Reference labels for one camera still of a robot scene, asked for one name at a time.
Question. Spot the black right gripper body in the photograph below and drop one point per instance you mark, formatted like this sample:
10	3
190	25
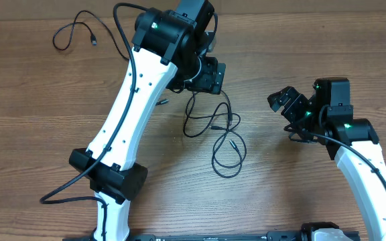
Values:
296	112

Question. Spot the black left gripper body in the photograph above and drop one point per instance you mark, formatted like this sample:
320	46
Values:
208	79

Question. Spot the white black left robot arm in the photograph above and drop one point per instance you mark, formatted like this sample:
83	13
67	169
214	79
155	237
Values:
170	50

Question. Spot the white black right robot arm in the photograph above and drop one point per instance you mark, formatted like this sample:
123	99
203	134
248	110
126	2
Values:
352	143

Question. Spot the brown cardboard back board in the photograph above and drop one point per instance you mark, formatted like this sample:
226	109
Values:
65	9

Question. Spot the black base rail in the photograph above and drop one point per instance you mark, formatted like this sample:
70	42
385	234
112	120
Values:
270	236

